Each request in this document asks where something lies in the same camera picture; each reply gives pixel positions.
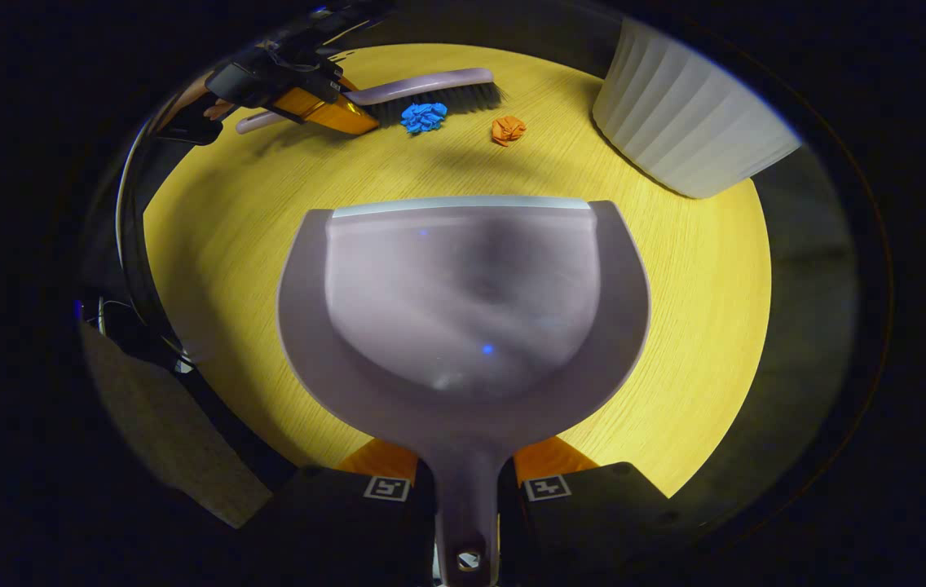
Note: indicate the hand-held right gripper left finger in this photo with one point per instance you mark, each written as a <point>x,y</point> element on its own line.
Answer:
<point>349,530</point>

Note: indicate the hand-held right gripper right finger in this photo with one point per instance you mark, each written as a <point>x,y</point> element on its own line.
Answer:
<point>585,530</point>

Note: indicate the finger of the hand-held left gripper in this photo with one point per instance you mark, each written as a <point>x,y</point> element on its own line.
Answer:
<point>348,83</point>
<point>324,112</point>

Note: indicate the small lilac broom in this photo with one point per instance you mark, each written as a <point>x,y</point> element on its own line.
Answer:
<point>430,85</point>

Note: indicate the blue paper trash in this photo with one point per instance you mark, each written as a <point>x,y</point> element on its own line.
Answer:
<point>423,117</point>

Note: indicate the orange paper trash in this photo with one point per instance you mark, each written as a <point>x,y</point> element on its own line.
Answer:
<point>508,130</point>

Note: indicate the lilac plastic dustpan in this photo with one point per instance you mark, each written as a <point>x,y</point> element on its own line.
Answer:
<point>463,310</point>

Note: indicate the white ribbed garbage bin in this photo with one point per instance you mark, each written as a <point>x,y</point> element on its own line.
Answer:
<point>691,114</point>

